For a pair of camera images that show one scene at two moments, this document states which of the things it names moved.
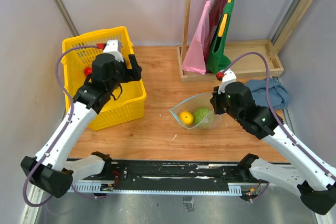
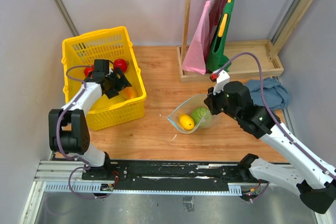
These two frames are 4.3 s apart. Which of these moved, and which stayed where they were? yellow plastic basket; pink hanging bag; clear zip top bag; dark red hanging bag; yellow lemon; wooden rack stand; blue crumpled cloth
Moved: yellow lemon; clear zip top bag
Stayed: dark red hanging bag; yellow plastic basket; wooden rack stand; pink hanging bag; blue crumpled cloth
